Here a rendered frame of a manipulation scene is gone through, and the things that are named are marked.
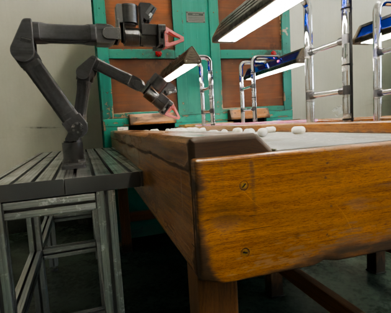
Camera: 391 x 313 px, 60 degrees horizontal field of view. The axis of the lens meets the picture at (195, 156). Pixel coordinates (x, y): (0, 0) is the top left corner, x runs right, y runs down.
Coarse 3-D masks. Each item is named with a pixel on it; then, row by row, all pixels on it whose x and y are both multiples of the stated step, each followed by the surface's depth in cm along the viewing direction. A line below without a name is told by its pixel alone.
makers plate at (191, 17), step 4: (188, 12) 224; (192, 12) 225; (196, 12) 226; (200, 12) 226; (204, 12) 227; (188, 16) 224; (192, 16) 225; (196, 16) 226; (200, 16) 227; (204, 16) 227; (188, 20) 224; (192, 20) 225; (196, 20) 226; (200, 20) 227; (204, 20) 228
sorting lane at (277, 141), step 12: (276, 132) 101; (288, 132) 96; (312, 132) 85; (276, 144) 55; (288, 144) 54; (300, 144) 52; (312, 144) 51; (324, 144) 50; (336, 144) 49; (348, 144) 49
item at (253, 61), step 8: (256, 56) 179; (264, 56) 180; (272, 56) 181; (240, 64) 193; (248, 64) 195; (256, 64) 196; (240, 72) 193; (240, 80) 194; (240, 88) 194; (248, 88) 186; (240, 96) 195; (240, 104) 196; (256, 112) 182; (256, 120) 181
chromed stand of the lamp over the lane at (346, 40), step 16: (304, 0) 93; (304, 16) 94; (352, 16) 80; (304, 32) 95; (352, 32) 80; (304, 48) 96; (320, 48) 90; (352, 48) 80; (352, 64) 80; (352, 80) 81; (320, 96) 92; (352, 96) 81; (352, 112) 82
